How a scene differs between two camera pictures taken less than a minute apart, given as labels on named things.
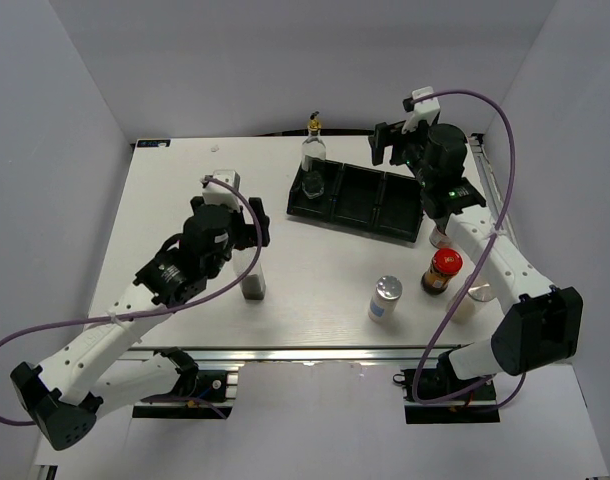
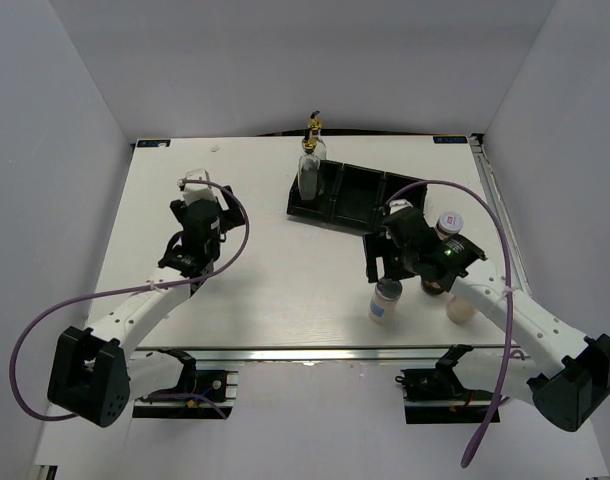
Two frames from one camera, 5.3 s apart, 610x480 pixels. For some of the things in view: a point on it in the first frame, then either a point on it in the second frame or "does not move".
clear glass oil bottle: x=313 y=160 does not move
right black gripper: x=388 y=136 → x=377 y=246
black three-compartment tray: x=363 y=196 does not move
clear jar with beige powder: x=475 y=297 does not move
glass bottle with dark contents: x=252 y=283 → x=309 y=170
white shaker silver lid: x=387 y=292 does not move
